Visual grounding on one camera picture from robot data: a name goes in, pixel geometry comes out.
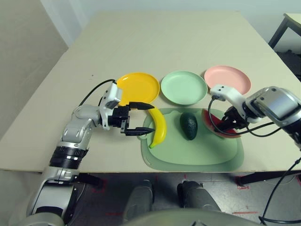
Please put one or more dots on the yellow toy banana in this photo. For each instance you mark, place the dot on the yellow toy banana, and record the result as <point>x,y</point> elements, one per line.
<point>161,124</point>

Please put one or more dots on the grey robot foot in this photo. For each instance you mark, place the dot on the grey robot foot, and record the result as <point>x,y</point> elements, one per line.
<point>140,200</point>
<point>195,195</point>

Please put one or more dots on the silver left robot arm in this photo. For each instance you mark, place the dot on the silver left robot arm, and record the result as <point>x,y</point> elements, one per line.
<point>75,127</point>

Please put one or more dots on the grey robot right foot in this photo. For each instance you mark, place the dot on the grey robot right foot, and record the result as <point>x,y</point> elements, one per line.
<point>195,195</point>

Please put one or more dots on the black table leg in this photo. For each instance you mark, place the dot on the black table leg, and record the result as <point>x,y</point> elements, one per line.
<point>263,177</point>
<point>91,180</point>

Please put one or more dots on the red toy watermelon slice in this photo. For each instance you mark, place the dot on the red toy watermelon slice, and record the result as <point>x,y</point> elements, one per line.
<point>207,120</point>

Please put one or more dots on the mint green plastic plate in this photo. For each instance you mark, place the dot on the mint green plastic plate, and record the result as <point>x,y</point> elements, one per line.
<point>183,88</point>

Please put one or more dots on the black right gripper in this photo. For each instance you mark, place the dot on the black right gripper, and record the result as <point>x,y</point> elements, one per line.
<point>237,118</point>

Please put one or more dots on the green silicone cutting mat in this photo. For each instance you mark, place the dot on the green silicone cutting mat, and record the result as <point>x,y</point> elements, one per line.
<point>195,155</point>

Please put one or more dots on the pink plastic plate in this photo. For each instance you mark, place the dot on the pink plastic plate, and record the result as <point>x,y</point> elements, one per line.
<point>225,75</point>

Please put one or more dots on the beige side table black frame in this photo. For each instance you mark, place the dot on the beige side table black frame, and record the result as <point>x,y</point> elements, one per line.
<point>294,20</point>

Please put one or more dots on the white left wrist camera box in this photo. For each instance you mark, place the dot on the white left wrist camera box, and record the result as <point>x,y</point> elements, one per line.
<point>114,96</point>

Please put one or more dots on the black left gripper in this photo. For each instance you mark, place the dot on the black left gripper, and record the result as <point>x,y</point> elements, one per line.
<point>120,116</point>

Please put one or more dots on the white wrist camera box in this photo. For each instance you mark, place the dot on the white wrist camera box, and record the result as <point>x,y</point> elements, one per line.
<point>221,90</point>
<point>114,96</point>

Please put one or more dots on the red floor tape mark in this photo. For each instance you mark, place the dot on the red floor tape mark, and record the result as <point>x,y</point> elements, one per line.
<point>243,187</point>

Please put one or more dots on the grey robot left foot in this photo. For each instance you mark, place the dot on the grey robot left foot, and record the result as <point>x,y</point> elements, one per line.
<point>140,200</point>

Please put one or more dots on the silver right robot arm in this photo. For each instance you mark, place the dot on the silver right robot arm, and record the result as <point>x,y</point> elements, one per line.
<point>277,103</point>

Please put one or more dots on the dark green toy avocado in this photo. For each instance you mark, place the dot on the dark green toy avocado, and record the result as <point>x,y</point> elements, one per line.
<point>188,127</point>

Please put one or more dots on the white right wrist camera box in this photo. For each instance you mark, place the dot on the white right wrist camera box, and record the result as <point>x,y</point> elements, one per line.
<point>221,90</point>

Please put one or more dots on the yellow plastic plate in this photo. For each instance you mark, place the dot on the yellow plastic plate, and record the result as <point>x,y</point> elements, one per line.
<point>141,88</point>

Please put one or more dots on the grey robot torso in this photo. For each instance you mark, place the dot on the grey robot torso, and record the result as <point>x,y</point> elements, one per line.
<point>188,219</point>

